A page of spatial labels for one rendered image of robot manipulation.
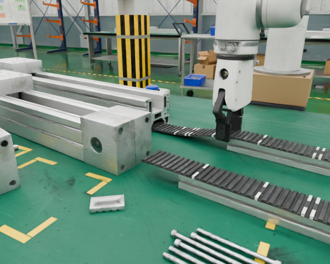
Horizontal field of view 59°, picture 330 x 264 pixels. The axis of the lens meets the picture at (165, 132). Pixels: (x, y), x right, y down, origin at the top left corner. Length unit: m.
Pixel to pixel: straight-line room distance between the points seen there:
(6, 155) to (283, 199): 0.42
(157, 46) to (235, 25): 8.87
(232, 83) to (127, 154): 0.24
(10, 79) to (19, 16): 5.40
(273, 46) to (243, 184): 0.70
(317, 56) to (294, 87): 7.16
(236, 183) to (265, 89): 0.63
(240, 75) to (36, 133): 0.45
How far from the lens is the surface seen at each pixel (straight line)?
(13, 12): 6.28
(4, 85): 0.84
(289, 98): 1.04
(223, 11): 0.58
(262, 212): 0.44
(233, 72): 0.57
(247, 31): 0.57
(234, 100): 0.58
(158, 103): 0.76
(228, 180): 0.46
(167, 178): 0.52
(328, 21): 8.15
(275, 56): 1.07
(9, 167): 0.53
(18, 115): 0.76
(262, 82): 1.05
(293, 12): 0.56
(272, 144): 0.61
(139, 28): 3.90
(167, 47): 9.25
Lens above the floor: 1.04
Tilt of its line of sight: 21 degrees down
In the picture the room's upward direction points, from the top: straight up
